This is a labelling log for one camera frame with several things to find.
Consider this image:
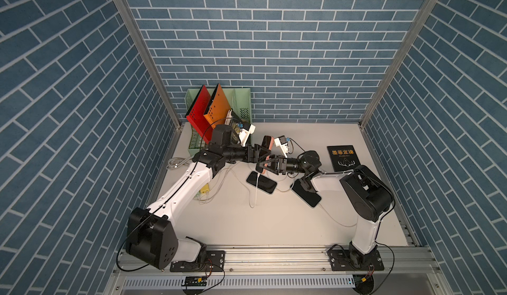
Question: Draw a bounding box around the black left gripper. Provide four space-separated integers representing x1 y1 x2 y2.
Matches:
220 142 269 164

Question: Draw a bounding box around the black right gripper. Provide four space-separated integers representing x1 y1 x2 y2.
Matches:
259 157 308 179

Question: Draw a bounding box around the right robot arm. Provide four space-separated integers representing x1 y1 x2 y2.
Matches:
256 151 395 257

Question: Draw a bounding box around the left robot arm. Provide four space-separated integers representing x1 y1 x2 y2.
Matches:
124 145 271 269

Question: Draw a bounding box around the black phone right side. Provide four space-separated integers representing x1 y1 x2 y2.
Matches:
291 180 322 208

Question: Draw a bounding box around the black Moon and Sixpence book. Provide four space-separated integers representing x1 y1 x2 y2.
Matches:
225 110 243 144

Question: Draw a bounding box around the orange book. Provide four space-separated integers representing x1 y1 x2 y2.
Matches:
203 84 231 129

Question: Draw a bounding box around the red book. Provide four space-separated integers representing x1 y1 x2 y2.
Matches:
186 85 213 144

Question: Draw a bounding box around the black book with deer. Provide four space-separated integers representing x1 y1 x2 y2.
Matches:
327 145 360 172

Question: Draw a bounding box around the small black controller box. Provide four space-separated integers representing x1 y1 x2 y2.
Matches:
182 276 208 288

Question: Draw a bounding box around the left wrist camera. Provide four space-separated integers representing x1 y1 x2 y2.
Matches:
238 123 256 147

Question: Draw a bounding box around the white cable to right phone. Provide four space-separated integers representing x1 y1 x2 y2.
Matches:
316 203 359 229

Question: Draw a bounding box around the grey coiled power cord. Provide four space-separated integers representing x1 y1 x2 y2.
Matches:
166 156 195 171

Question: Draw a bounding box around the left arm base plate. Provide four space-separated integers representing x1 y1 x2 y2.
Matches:
170 250 226 273

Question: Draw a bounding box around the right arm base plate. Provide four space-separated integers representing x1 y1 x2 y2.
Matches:
327 247 385 271

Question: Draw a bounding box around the aluminium rail frame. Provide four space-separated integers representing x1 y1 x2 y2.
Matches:
105 246 452 294

